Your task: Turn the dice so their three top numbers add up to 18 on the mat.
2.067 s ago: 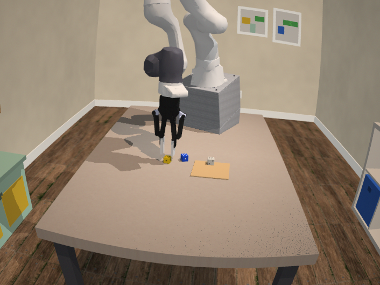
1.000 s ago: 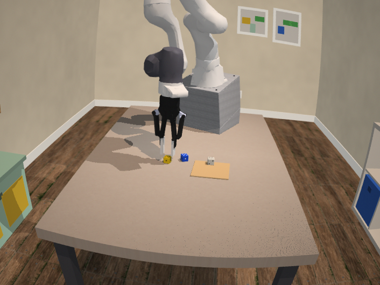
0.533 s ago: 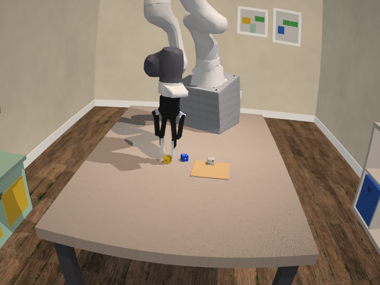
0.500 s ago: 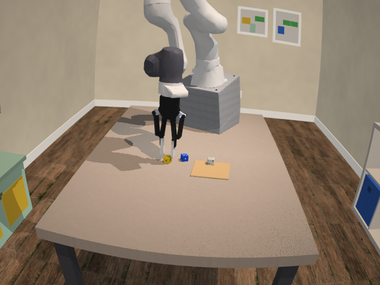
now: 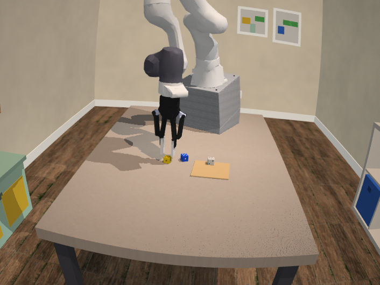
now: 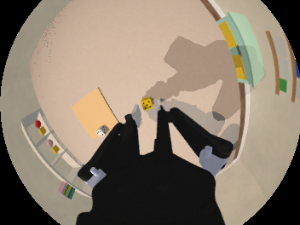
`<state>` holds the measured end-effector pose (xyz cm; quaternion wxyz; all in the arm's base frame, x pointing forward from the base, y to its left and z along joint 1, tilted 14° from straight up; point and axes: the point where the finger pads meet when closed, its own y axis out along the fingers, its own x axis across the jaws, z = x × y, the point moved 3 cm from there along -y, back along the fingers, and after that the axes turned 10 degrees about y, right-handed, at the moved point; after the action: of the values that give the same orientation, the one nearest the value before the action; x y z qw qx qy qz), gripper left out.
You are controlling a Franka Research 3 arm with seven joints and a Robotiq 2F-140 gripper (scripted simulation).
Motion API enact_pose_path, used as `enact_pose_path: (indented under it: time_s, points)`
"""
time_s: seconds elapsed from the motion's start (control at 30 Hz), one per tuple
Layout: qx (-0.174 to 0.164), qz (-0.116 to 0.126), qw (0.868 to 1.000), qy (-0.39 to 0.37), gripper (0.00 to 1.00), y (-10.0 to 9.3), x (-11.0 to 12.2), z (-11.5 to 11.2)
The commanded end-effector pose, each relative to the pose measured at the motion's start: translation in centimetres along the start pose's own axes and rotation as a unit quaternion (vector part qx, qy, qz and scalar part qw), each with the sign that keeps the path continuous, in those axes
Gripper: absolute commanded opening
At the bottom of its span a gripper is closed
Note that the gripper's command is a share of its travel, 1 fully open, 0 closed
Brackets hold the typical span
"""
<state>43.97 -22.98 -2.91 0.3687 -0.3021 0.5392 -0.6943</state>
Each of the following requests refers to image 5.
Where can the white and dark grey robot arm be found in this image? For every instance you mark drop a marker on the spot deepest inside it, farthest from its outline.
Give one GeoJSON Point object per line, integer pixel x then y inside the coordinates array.
{"type": "Point", "coordinates": [169, 64]}

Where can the blue die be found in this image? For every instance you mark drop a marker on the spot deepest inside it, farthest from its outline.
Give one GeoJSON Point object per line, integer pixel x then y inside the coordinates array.
{"type": "Point", "coordinates": [184, 157]}

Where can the yellow die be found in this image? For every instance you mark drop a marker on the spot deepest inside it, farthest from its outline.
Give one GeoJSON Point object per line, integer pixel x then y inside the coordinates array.
{"type": "Point", "coordinates": [167, 159]}

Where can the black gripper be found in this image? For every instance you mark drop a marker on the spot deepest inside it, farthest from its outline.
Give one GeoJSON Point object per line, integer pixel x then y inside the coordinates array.
{"type": "Point", "coordinates": [169, 109]}

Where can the light orange mat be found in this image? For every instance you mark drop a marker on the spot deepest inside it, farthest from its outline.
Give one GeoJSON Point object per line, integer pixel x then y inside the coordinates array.
{"type": "Point", "coordinates": [216, 171]}

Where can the white die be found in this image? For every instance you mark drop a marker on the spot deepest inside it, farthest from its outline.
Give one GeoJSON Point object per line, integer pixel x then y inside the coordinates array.
{"type": "Point", "coordinates": [210, 161]}

